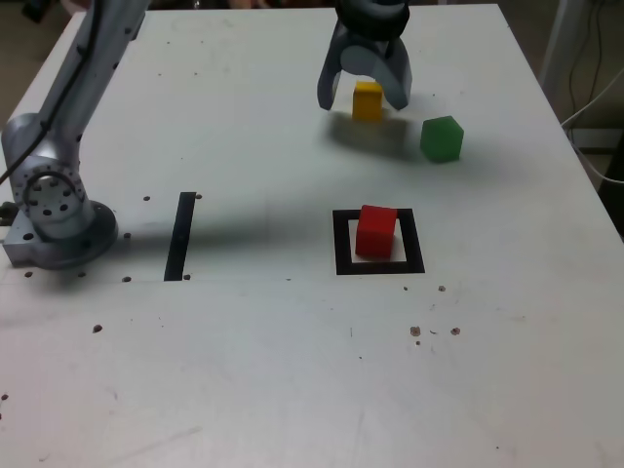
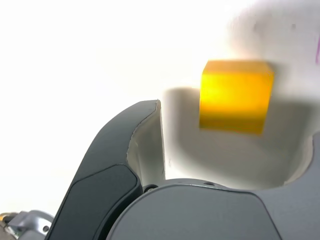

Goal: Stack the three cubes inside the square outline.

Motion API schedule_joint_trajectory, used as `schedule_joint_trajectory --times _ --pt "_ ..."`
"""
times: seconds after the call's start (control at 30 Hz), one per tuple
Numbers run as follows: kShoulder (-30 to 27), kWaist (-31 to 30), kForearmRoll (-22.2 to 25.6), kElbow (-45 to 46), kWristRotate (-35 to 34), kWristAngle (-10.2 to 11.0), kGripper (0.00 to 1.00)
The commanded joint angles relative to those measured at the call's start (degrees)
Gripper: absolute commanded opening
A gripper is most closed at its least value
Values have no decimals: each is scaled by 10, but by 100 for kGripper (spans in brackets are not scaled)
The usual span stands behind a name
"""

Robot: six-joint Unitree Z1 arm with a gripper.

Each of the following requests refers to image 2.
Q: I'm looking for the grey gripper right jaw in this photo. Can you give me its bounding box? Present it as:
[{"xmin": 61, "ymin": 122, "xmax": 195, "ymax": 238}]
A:
[{"xmin": 106, "ymin": 131, "xmax": 320, "ymax": 240}]

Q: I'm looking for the yellow cube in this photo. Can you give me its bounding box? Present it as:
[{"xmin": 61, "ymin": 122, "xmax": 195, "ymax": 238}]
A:
[{"xmin": 198, "ymin": 59, "xmax": 275, "ymax": 137}]

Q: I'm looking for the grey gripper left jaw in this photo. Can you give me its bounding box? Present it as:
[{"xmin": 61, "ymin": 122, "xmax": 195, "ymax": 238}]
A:
[{"xmin": 46, "ymin": 99, "xmax": 167, "ymax": 240}]

